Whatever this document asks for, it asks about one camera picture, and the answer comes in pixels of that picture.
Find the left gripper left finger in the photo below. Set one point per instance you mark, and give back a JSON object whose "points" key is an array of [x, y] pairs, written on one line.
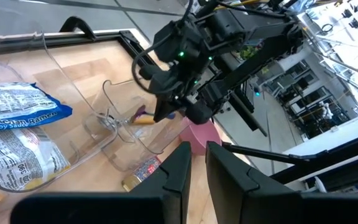
{"points": [[176, 186]]}

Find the silver white snack packet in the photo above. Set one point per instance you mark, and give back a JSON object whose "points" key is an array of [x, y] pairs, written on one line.
{"points": [[17, 155]]}

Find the black beam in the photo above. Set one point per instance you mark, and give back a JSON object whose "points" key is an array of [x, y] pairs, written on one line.
{"points": [[337, 165]]}

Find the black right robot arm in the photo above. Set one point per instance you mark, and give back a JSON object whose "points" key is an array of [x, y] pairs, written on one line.
{"points": [[259, 40]]}

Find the clear plastic bin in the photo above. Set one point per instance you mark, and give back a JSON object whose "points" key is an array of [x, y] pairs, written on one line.
{"points": [[73, 93], [129, 146]]}

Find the pink bowl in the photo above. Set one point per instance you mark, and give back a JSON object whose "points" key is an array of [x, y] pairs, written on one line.
{"points": [[200, 137]]}

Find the patterned paprika tin red lid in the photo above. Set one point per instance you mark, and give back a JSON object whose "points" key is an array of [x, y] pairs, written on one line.
{"points": [[145, 169]]}

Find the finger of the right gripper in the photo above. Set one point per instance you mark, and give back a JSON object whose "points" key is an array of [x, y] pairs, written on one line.
{"points": [[199, 112], [165, 109]]}

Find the blue ramen packet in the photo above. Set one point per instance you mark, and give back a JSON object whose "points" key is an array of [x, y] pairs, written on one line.
{"points": [[17, 105]]}

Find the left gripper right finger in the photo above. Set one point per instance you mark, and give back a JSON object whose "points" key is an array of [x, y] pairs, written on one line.
{"points": [[228, 186]]}

